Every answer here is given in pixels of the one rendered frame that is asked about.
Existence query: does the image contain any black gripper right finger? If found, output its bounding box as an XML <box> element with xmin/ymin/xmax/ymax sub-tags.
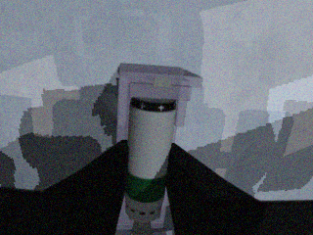
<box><xmin>165</xmin><ymin>143</ymin><xmax>313</xmax><ymax>235</ymax></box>

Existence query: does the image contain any grey cylindrical battery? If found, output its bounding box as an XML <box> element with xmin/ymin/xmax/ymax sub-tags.
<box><xmin>125</xmin><ymin>98</ymin><xmax>176</xmax><ymax>222</ymax></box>

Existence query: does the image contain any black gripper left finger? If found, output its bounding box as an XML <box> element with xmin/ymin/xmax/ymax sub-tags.
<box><xmin>0</xmin><ymin>140</ymin><xmax>129</xmax><ymax>235</ymax></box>

